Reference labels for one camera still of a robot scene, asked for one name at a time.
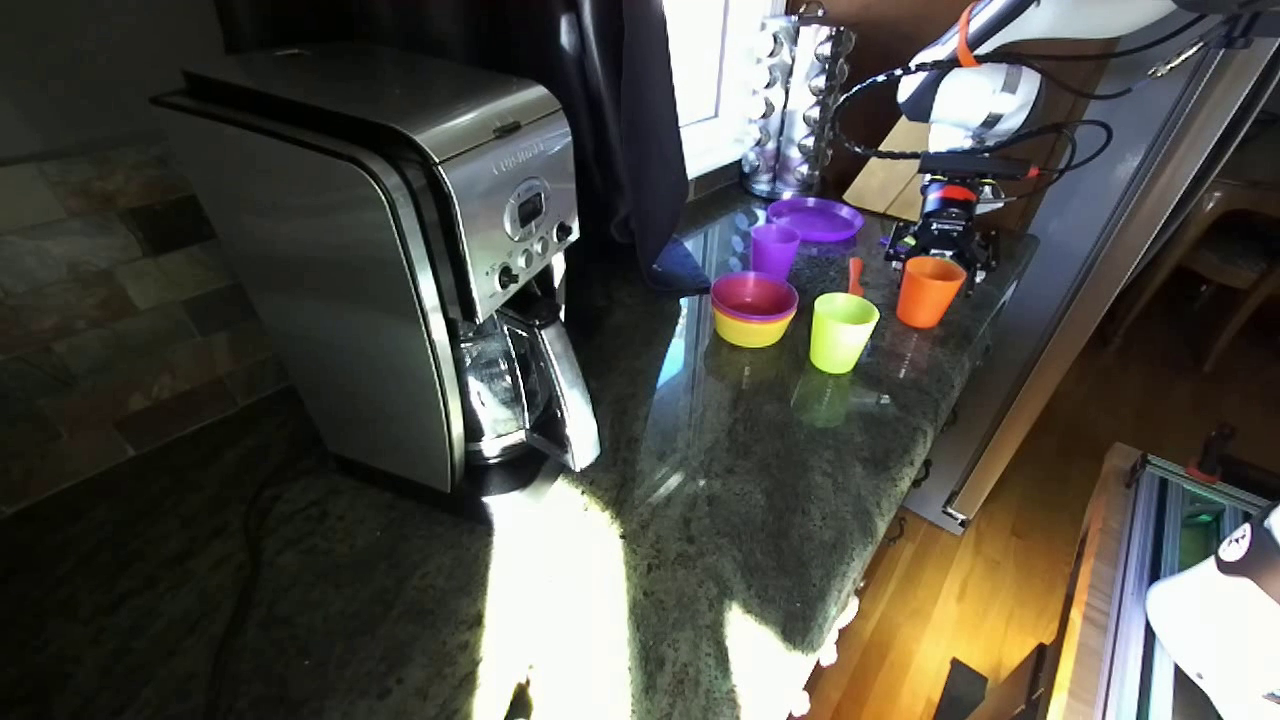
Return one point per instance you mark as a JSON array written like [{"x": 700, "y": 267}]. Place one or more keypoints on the metal framed glass panel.
[{"x": 1105, "y": 586}]

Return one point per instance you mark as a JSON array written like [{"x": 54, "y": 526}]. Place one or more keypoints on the stainless steel coffee maker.
[{"x": 347, "y": 267}]

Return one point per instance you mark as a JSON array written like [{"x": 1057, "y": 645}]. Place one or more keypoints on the small purple plastic cup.
[{"x": 773, "y": 249}]

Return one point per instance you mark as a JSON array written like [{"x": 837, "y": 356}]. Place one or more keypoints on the orange plastic cup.
[{"x": 930, "y": 293}]

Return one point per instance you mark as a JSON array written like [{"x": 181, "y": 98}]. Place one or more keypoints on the window with white frame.
[{"x": 723, "y": 64}]

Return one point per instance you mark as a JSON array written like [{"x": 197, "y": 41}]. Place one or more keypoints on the black floor vent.
[{"x": 962, "y": 684}]

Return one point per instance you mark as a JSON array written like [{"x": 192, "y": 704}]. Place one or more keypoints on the wooden chair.
[{"x": 1232, "y": 260}]

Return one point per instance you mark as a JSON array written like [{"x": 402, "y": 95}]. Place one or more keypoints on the yellow plastic bowl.
[{"x": 749, "y": 336}]

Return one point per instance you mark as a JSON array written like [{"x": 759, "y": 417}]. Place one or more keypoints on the purple plastic plate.
[{"x": 816, "y": 221}]

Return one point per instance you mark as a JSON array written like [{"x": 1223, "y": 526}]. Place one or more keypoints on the dark blue cloth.
[{"x": 680, "y": 267}]

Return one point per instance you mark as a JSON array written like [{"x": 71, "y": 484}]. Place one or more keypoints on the green plastic cup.
[{"x": 843, "y": 333}]

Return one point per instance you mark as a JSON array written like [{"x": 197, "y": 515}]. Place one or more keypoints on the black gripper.
[{"x": 953, "y": 225}]

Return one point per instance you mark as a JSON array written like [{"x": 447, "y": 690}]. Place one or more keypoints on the wooden knife block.
[{"x": 894, "y": 165}]

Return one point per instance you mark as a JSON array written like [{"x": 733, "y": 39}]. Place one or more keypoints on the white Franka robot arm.
[{"x": 986, "y": 103}]

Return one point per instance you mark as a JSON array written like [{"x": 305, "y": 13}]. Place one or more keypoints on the orange plastic utensil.
[{"x": 856, "y": 273}]

